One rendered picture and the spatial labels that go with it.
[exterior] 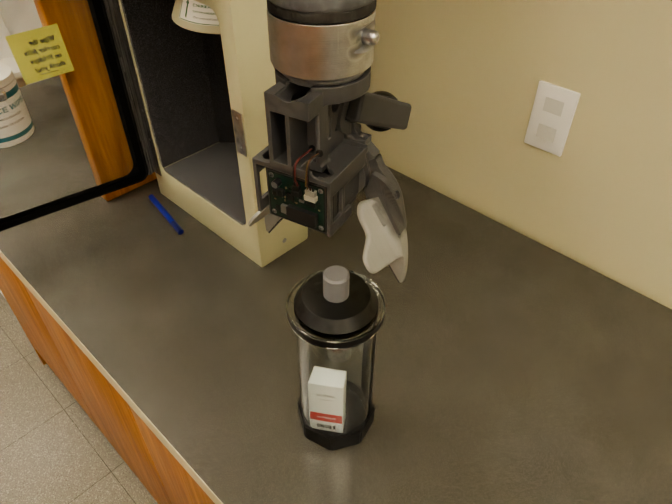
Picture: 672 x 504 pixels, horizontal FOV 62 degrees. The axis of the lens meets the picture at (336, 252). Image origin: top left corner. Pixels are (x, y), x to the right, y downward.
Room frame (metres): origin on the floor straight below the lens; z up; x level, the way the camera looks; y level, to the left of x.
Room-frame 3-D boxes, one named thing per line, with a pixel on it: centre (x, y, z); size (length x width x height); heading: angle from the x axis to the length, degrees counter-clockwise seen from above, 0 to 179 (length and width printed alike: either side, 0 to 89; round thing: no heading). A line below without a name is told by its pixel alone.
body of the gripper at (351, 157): (0.39, 0.01, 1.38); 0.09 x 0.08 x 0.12; 151
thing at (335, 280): (0.42, 0.00, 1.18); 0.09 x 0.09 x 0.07
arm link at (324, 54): (0.40, 0.01, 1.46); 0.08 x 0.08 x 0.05
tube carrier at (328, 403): (0.42, 0.00, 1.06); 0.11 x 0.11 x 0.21
